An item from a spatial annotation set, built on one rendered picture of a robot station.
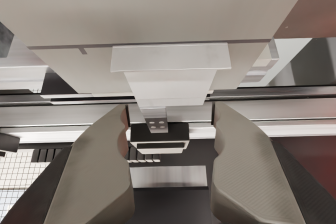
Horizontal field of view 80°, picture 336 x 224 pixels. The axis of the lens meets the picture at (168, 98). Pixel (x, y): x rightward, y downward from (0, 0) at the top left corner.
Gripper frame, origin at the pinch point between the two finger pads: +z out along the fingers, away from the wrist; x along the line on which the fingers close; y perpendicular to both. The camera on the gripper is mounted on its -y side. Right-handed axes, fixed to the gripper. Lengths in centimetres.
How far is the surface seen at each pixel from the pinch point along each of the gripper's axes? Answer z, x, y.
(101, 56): 4.6, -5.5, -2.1
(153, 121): 15.6, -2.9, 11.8
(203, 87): 8.3, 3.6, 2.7
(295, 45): 171, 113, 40
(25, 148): 35, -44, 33
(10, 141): 27, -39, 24
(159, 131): 20.6, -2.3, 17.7
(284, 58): 184, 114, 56
